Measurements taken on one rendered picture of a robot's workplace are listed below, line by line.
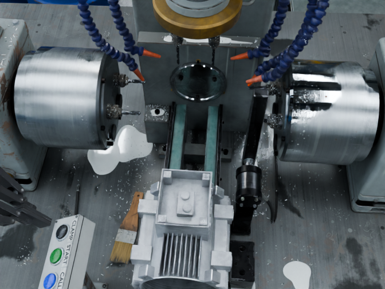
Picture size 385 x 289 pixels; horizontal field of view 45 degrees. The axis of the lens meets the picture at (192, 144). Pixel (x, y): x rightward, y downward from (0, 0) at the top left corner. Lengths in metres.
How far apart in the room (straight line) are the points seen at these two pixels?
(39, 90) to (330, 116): 0.64
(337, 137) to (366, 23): 0.82
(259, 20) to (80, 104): 0.50
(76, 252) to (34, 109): 0.35
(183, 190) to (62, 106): 0.34
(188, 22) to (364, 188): 0.62
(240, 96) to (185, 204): 0.47
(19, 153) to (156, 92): 0.39
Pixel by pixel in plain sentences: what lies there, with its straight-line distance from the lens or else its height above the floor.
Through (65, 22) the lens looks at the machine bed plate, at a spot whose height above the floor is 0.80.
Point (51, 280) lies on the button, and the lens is 0.94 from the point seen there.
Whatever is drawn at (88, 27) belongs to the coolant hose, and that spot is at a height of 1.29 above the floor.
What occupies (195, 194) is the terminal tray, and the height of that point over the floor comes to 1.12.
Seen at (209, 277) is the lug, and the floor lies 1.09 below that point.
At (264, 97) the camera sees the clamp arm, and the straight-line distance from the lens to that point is 0.91.
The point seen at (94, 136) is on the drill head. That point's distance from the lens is 1.10.
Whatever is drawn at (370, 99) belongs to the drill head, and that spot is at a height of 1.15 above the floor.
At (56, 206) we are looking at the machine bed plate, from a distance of 1.32.
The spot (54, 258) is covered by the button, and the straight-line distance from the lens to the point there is 0.96.
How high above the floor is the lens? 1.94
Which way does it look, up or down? 56 degrees down
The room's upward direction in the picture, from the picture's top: straight up
